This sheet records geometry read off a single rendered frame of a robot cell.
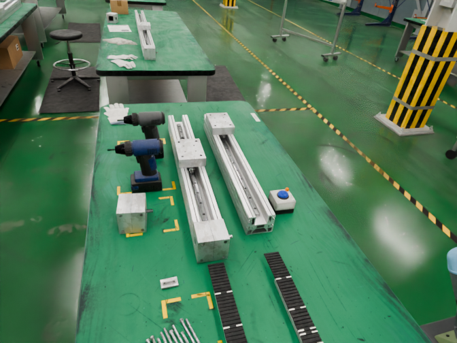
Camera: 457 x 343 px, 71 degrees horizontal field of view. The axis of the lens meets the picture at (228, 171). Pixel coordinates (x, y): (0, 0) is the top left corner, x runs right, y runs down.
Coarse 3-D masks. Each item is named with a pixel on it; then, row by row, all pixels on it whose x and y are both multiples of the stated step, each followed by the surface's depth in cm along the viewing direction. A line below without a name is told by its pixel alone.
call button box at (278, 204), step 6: (270, 192) 126; (276, 192) 126; (288, 192) 126; (270, 198) 126; (276, 198) 123; (282, 198) 122; (288, 198) 123; (270, 204) 125; (276, 204) 121; (282, 204) 121; (288, 204) 122; (294, 204) 123; (276, 210) 123; (282, 210) 123; (288, 210) 124
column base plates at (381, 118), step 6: (222, 6) 993; (228, 6) 994; (378, 114) 398; (384, 114) 402; (384, 120) 389; (390, 126) 380; (396, 126) 377; (426, 126) 384; (432, 126) 376; (396, 132) 370; (402, 132) 366; (408, 132) 368; (414, 132) 371; (420, 132) 374; (426, 132) 376; (432, 132) 378
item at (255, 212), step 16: (208, 128) 164; (224, 144) 153; (224, 160) 137; (240, 160) 138; (224, 176) 137; (240, 176) 133; (240, 192) 120; (256, 192) 121; (240, 208) 118; (256, 208) 117; (272, 208) 114; (256, 224) 112; (272, 224) 115
